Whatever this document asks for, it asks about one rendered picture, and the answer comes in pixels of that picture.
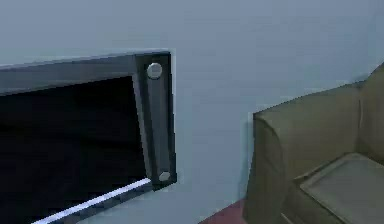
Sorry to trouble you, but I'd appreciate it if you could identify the black television set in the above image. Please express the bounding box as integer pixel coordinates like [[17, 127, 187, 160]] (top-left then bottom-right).
[[0, 49, 178, 224]]

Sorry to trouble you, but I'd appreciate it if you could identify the olive green armchair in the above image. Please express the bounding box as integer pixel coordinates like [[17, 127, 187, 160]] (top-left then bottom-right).
[[242, 62, 384, 224]]

